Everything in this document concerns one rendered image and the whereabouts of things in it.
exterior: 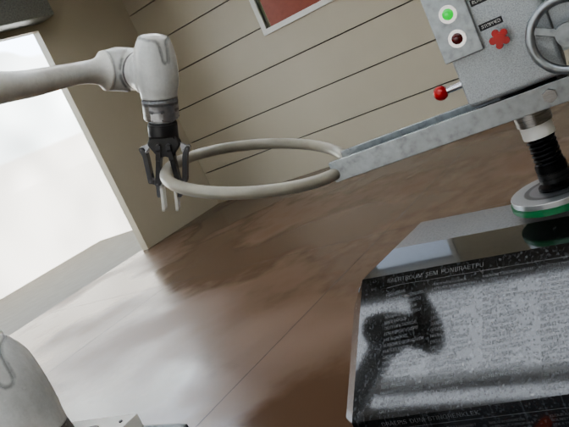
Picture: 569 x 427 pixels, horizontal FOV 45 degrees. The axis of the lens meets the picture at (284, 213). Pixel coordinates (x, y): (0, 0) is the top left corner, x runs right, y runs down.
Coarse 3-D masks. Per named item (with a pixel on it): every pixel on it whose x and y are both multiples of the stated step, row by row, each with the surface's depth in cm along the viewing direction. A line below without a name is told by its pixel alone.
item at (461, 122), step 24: (528, 96) 142; (552, 96) 140; (432, 120) 162; (456, 120) 149; (480, 120) 147; (504, 120) 146; (360, 144) 170; (384, 144) 156; (408, 144) 154; (432, 144) 152; (336, 168) 162; (360, 168) 160
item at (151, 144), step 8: (152, 128) 170; (160, 128) 170; (168, 128) 170; (176, 128) 172; (152, 136) 171; (160, 136) 170; (168, 136) 171; (176, 136) 173; (152, 144) 174; (160, 144) 174; (176, 144) 173
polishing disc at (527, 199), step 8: (528, 184) 162; (536, 184) 159; (520, 192) 159; (528, 192) 156; (536, 192) 154; (552, 192) 149; (560, 192) 147; (568, 192) 145; (512, 200) 156; (520, 200) 154; (528, 200) 151; (536, 200) 149; (544, 200) 147; (552, 200) 145; (560, 200) 143; (568, 200) 142; (520, 208) 150; (528, 208) 148; (536, 208) 146; (544, 208) 145
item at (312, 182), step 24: (216, 144) 194; (240, 144) 195; (264, 144) 196; (288, 144) 194; (312, 144) 189; (168, 168) 174; (192, 192) 157; (216, 192) 154; (240, 192) 152; (264, 192) 152; (288, 192) 154
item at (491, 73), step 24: (504, 0) 133; (528, 0) 132; (480, 24) 136; (504, 24) 135; (504, 48) 136; (552, 48) 133; (456, 72) 142; (480, 72) 139; (504, 72) 138; (528, 72) 136; (480, 96) 141; (504, 96) 146
